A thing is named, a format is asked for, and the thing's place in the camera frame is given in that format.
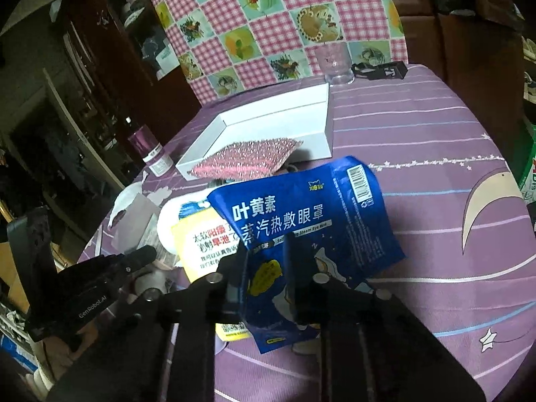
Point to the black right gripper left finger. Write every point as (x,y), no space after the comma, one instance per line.
(216,298)

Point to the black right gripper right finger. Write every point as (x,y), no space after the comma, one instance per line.
(360,350)

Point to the yellow white product packet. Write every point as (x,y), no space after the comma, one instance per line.
(202,237)

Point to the pink sparkly scrub sponge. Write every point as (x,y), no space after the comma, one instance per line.
(250,160)

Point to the blue eye mask packet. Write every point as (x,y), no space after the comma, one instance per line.
(336,213)

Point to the person's left hand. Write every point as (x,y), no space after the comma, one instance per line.
(55,357)

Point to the white shallow tray box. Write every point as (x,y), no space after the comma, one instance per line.
(303,114)

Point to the purple cap medicine bottle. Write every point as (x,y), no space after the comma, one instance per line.
(151,151)

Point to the purple striped moon cloth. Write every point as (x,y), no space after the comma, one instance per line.
(469,268)

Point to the green white cardboard box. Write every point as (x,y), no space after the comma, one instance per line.
(527,153)

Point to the dark wooden cabinet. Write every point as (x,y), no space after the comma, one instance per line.
(131,62)

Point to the clear drinking glass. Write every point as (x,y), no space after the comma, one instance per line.
(335,63)

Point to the pink checkered patchwork cushion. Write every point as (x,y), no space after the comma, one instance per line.
(228,46)

